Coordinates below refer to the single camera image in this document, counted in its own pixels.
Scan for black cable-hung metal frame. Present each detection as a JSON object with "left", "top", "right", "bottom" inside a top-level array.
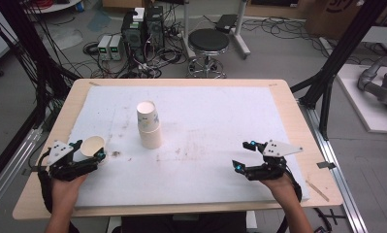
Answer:
[{"left": 0, "top": 0, "right": 81, "bottom": 192}]

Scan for small white box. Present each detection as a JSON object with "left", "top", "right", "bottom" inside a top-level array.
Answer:
[{"left": 132, "top": 7, "right": 146, "bottom": 23}]

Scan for loose black floor cables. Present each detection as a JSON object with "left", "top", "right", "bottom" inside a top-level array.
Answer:
[{"left": 242, "top": 16, "right": 329, "bottom": 50}]

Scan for person's dark trousers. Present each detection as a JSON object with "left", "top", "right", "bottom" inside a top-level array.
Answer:
[{"left": 118, "top": 212, "right": 247, "bottom": 233}]

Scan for aluminium rail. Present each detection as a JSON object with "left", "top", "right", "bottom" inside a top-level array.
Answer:
[
  {"left": 298, "top": 99, "right": 371, "bottom": 233},
  {"left": 0, "top": 127, "right": 44, "bottom": 217}
]

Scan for white foam mat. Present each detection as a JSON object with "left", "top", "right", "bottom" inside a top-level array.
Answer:
[{"left": 67, "top": 85, "right": 312, "bottom": 209}]

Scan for stack of paper cups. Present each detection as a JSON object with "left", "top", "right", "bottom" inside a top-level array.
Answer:
[{"left": 136, "top": 100, "right": 163, "bottom": 150}]

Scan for red cable coil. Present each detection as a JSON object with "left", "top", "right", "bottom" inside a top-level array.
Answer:
[{"left": 30, "top": 0, "right": 55, "bottom": 11}]

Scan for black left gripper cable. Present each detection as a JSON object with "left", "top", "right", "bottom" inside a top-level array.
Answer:
[{"left": 37, "top": 150, "right": 55, "bottom": 216}]

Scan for person's left hand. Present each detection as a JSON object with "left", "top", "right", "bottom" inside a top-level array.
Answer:
[{"left": 50, "top": 174, "right": 87, "bottom": 204}]

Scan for black flat device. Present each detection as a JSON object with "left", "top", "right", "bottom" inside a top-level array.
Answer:
[{"left": 214, "top": 14, "right": 240, "bottom": 35}]

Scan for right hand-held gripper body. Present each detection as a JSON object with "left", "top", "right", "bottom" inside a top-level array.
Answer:
[{"left": 245, "top": 139, "right": 305, "bottom": 182}]

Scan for tangle of black cables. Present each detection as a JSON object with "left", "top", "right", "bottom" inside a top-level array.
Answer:
[{"left": 81, "top": 32, "right": 189, "bottom": 80}]

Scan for person's right hand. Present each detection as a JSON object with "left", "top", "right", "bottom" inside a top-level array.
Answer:
[{"left": 259, "top": 176, "right": 296, "bottom": 200}]

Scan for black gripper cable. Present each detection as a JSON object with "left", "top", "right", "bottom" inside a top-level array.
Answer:
[
  {"left": 37, "top": 150, "right": 55, "bottom": 216},
  {"left": 276, "top": 170, "right": 304, "bottom": 233}
]

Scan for black round stool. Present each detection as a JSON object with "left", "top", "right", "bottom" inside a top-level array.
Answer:
[{"left": 185, "top": 28, "right": 231, "bottom": 80}]

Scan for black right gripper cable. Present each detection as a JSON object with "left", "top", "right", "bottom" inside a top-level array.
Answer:
[{"left": 276, "top": 170, "right": 304, "bottom": 233}]

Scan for grey bench power supply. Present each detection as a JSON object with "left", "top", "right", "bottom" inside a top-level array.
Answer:
[
  {"left": 96, "top": 34, "right": 113, "bottom": 61},
  {"left": 109, "top": 34, "right": 124, "bottom": 62}
]

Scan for thin wooden stick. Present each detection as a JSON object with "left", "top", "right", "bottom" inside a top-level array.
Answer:
[{"left": 305, "top": 180, "right": 331, "bottom": 203}]

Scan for white metal stand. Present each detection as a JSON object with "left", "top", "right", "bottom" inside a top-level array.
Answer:
[{"left": 180, "top": 0, "right": 252, "bottom": 61}]

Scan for teal plastic sheet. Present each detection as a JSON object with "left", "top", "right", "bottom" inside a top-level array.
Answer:
[{"left": 86, "top": 11, "right": 113, "bottom": 34}]

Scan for white table leg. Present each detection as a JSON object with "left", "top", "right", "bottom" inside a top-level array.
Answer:
[{"left": 243, "top": 210, "right": 259, "bottom": 233}]

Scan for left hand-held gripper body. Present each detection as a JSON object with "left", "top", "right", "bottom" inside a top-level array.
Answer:
[{"left": 46, "top": 140, "right": 100, "bottom": 182}]

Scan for white base board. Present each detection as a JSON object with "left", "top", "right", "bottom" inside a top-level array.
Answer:
[{"left": 336, "top": 62, "right": 387, "bottom": 135}]

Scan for grey desk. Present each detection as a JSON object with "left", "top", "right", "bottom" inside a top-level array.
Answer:
[{"left": 361, "top": 25, "right": 387, "bottom": 45}]

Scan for brown cardboard box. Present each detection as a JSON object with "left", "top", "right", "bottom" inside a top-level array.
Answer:
[{"left": 305, "top": 0, "right": 387, "bottom": 41}]

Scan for black computer tower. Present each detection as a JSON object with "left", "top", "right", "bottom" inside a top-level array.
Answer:
[
  {"left": 145, "top": 5, "right": 166, "bottom": 50},
  {"left": 120, "top": 9, "right": 147, "bottom": 64}
]

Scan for white round table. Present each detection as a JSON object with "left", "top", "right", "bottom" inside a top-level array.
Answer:
[{"left": 23, "top": 0, "right": 82, "bottom": 15}]

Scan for black clamp parts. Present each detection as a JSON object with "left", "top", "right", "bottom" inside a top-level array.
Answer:
[{"left": 311, "top": 207, "right": 347, "bottom": 233}]

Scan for white printed paper cup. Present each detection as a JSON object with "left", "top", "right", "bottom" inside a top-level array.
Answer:
[{"left": 73, "top": 135, "right": 106, "bottom": 163}]

